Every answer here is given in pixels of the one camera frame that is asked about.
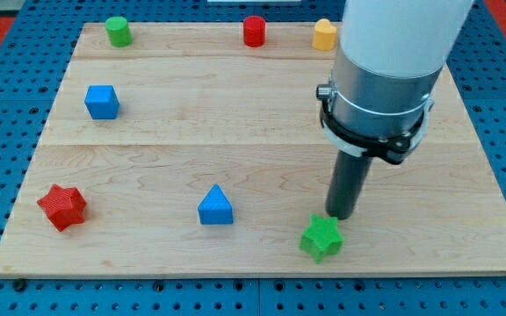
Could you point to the blue triangle block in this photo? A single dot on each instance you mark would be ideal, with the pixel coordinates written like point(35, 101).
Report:
point(215, 208)

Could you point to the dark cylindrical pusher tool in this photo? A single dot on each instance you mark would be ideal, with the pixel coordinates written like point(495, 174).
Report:
point(346, 183)

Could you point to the green star block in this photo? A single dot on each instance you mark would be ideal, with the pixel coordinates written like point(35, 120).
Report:
point(321, 238)

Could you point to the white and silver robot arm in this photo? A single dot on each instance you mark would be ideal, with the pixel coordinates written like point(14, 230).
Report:
point(390, 53)

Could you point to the red star block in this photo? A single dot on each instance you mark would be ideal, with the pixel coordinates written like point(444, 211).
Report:
point(63, 206)

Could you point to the wooden board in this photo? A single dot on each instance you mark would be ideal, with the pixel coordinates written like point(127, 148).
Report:
point(198, 108)

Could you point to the red cylinder block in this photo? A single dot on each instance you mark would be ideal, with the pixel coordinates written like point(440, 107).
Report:
point(253, 31)

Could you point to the yellow heart block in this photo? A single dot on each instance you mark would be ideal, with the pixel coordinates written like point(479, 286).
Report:
point(324, 36)

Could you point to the blue cube block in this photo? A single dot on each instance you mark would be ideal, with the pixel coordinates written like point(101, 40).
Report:
point(101, 102)

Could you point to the green cylinder block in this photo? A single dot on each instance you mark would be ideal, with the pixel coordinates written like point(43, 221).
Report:
point(118, 31)

